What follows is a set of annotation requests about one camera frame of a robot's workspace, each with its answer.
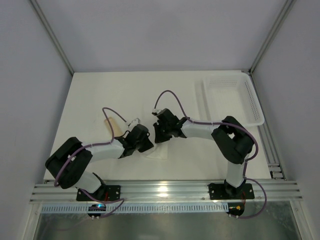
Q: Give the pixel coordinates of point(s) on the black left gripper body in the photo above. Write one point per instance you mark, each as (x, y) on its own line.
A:
(145, 144)

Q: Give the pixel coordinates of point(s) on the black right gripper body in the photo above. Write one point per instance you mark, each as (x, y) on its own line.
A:
(158, 132)

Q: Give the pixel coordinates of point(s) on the white paper napkin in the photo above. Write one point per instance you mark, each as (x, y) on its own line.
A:
(158, 152)

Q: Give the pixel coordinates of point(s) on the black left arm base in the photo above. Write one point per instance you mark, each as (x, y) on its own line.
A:
(105, 193)

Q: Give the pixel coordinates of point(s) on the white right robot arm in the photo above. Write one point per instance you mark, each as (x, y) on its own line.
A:
(236, 144)

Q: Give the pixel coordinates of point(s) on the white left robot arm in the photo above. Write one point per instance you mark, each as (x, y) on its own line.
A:
(68, 164)

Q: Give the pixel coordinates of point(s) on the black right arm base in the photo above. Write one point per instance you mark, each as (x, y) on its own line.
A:
(225, 191)

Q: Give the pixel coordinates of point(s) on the beige utensil case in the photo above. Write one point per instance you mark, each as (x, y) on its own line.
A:
(113, 127)

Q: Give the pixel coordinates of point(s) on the white perforated plastic basket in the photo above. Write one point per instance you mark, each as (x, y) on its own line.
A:
(228, 93)

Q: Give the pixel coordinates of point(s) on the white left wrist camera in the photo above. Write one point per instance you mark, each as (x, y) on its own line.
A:
(134, 122)

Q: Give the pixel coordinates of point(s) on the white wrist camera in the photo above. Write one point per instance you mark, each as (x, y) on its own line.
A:
(134, 122)
(156, 111)

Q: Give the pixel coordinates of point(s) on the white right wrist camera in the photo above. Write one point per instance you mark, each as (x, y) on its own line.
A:
(156, 111)

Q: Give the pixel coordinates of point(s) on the aluminium front rail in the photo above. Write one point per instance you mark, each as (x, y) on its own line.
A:
(144, 191)

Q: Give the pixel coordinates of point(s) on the slotted white cable duct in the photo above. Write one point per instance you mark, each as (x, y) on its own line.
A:
(135, 208)

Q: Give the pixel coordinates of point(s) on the left aluminium frame post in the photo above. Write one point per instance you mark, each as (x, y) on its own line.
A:
(51, 34)

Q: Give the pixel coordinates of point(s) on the aluminium frame post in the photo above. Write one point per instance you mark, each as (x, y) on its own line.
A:
(272, 33)
(51, 34)

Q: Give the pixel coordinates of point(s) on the right aluminium frame post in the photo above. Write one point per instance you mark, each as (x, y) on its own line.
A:
(272, 33)

